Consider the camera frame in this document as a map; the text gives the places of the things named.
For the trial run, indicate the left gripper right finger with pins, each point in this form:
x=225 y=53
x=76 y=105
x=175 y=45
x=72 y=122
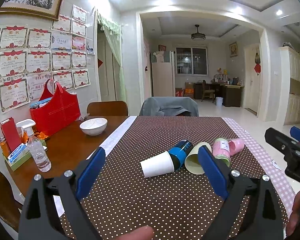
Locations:
x=262 y=219

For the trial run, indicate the white paper cup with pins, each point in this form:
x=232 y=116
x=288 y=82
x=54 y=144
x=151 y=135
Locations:
x=160 y=164

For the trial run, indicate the white ceramic bowl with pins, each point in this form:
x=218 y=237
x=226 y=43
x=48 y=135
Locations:
x=93 y=127

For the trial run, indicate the green door curtain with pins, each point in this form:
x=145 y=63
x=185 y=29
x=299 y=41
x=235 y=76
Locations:
x=113 y=33

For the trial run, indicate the wooden chair back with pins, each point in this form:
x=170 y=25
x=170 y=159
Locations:
x=108 y=108

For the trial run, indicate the person's right hand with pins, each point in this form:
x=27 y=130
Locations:
x=294 y=216

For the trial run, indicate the ceiling lamp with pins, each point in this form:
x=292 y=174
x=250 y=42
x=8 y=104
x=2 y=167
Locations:
x=197 y=35

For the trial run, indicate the white wall cabinet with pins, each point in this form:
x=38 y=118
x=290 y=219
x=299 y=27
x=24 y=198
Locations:
x=289 y=107

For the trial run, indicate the clear spray bottle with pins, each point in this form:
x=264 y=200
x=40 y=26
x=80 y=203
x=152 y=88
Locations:
x=35 y=145

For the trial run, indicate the red felt bag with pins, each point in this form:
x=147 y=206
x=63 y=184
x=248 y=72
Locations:
x=59 y=112

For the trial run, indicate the cream yellow cup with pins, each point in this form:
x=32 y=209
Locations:
x=191 y=162

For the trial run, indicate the brown polka dot tablecloth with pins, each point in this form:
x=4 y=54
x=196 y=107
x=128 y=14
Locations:
x=179 y=205

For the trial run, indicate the wooden chair at left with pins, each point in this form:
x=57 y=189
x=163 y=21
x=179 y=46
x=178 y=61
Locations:
x=10 y=208

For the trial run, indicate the pink green jar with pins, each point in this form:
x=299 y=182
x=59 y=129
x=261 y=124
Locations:
x=221 y=151

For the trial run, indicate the small framed picture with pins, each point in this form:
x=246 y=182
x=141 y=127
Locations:
x=233 y=47

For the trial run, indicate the person's left hand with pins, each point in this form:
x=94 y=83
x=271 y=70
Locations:
x=142 y=233

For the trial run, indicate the white waste bin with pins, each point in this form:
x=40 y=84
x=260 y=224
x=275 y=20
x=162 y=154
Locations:
x=219 y=101

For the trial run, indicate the window with dark panes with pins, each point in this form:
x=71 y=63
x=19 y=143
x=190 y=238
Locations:
x=192 y=61

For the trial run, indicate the dark wooden desk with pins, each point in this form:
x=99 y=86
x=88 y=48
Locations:
x=231 y=94

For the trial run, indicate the pink ribbed cup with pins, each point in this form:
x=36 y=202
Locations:
x=236 y=145

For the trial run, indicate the chair with grey cover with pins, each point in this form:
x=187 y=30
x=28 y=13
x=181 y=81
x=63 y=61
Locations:
x=169 y=106

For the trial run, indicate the white refrigerator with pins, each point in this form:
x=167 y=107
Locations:
x=163 y=73

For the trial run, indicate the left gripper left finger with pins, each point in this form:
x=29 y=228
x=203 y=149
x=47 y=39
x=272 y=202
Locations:
x=39 y=217

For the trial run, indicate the blue black cup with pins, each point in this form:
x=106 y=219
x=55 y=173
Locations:
x=179 y=152

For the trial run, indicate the wooden desk chair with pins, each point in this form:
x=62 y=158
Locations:
x=207 y=93

